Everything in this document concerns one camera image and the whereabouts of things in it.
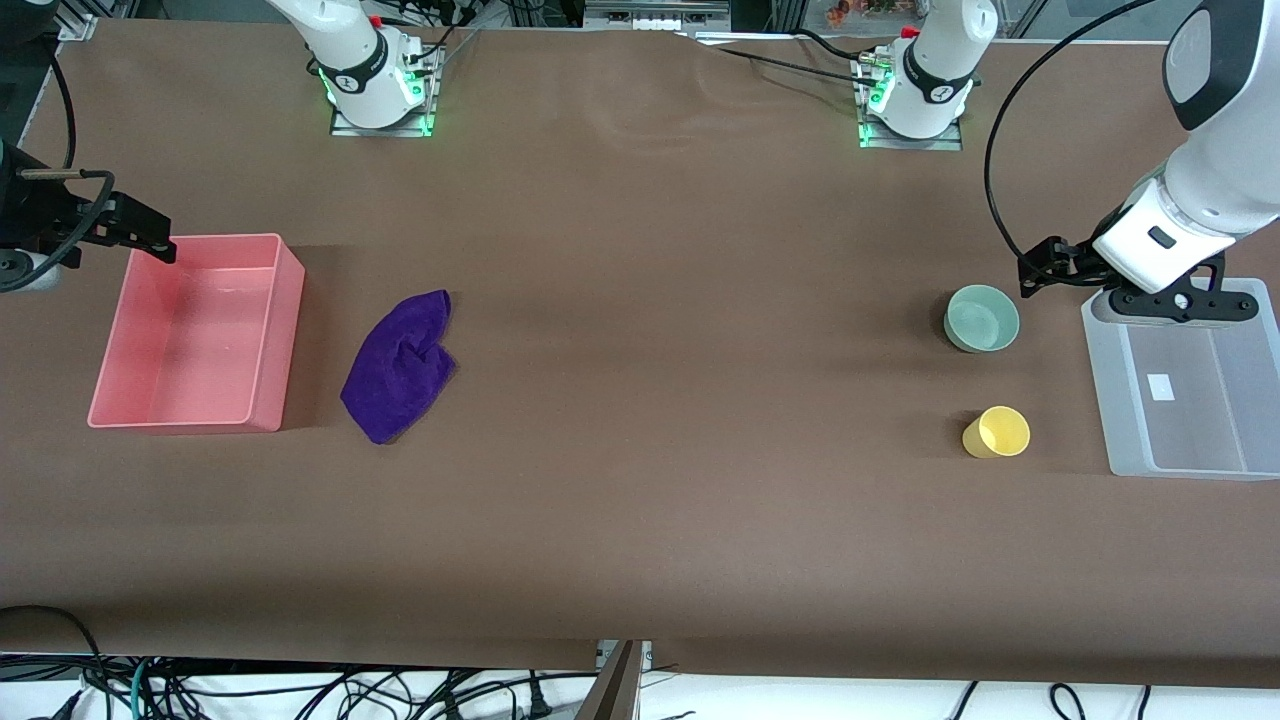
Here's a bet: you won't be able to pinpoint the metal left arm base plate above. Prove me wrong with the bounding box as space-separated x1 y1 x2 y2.
858 55 964 151

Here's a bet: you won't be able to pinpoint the pink plastic bin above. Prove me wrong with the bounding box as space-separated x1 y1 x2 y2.
87 233 307 433

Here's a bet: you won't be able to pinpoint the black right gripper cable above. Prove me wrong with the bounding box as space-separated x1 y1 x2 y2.
0 50 117 293

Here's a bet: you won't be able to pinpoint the brown table cover sheet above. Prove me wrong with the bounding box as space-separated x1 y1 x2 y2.
0 20 1280 691

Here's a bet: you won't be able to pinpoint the orange objects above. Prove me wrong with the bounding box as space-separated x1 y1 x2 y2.
825 0 901 26

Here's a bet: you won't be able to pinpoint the metal frame bracket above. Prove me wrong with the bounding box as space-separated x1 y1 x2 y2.
578 640 653 720

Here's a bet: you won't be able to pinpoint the clear plastic bin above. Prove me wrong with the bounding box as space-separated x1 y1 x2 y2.
1080 278 1280 481

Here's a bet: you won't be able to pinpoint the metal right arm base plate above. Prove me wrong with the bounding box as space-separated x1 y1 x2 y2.
330 45 438 138

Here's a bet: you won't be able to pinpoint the white power strip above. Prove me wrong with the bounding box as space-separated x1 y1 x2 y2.
585 0 731 31

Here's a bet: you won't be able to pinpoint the yellow cup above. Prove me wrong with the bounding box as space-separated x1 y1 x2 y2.
962 405 1031 459

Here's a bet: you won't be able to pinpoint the purple cloth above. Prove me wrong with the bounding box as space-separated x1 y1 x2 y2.
340 289 458 445

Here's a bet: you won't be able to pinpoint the green bowl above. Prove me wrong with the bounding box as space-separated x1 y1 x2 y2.
944 284 1021 354

